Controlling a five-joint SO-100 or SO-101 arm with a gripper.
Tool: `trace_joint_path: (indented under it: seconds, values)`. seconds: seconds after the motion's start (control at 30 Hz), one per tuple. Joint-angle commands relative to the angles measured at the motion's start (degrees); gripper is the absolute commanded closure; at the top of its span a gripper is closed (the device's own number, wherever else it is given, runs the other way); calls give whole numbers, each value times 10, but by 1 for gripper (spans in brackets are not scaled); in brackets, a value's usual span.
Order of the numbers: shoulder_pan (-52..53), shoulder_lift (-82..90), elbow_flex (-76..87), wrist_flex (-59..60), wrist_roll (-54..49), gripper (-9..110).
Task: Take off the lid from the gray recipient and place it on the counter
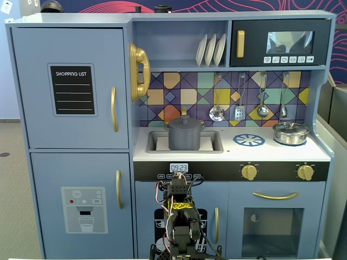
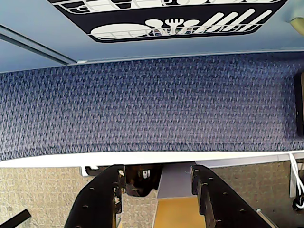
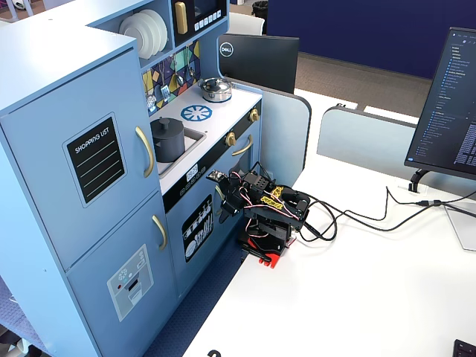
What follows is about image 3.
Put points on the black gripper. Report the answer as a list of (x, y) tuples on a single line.
[(227, 204)]

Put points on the gray pot lid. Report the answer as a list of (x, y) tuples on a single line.
[(166, 128)]

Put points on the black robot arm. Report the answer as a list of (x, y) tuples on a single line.
[(277, 208)]

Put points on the steel pot glass lid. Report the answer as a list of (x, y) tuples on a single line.
[(213, 85)]

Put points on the gold stove knob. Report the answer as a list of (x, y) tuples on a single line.
[(254, 115), (230, 139)]

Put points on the gray toy pot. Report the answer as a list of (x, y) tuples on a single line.
[(169, 148)]

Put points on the light blue desk divider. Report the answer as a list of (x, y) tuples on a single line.
[(286, 134), (364, 137)]

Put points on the shiny steel pot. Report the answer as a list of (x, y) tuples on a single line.
[(217, 94)]

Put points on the white box grater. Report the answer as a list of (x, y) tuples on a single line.
[(165, 92)]

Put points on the metal toy spoon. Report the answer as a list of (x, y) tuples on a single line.
[(179, 79)]

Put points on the metal toy ladle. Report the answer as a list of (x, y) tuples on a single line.
[(191, 70)]

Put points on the black Dell monitor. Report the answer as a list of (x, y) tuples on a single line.
[(260, 63)]

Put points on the blue toy kitchen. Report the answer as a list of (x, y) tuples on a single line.
[(74, 148)]

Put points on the white chair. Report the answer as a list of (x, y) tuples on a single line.
[(245, 24)]

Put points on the white toy plate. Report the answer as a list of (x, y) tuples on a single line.
[(135, 37), (157, 35), (165, 31)]

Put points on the silver monitor stand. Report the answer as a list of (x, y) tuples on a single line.
[(461, 227)]

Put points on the monitor with lit screen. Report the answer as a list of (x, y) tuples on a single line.
[(446, 104)]

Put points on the black keyboard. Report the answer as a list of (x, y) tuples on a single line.
[(465, 349)]

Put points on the small wrist camera board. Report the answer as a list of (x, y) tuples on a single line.
[(215, 175)]

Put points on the red robot base mount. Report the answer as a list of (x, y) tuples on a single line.
[(271, 256)]

